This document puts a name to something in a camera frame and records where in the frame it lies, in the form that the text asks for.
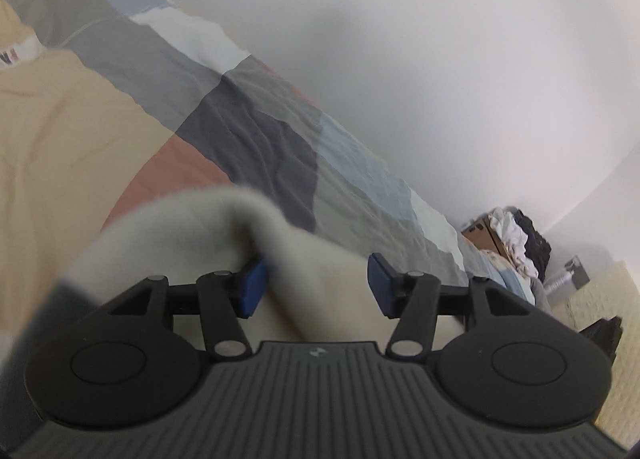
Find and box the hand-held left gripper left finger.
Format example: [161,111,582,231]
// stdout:
[107,253,272,360]

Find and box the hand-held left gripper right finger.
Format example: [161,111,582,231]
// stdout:
[367,253,538,360]

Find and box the cream striped fluffy sweater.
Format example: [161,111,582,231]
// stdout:
[0,185,468,375]

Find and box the white clothes pile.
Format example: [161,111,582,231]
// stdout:
[487,206,541,280]

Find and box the black clothes pile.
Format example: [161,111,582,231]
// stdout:
[515,209,553,280]

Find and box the cardboard box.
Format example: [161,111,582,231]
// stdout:
[460,216,516,260]

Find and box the patchwork bed quilt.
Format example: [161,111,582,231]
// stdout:
[0,0,551,340]

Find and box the black object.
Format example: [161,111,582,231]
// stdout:
[577,316,623,365]

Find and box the pale yellow textured mat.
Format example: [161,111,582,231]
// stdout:
[550,261,640,440]

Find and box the silver duct hose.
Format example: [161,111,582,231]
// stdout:
[545,255,591,297]

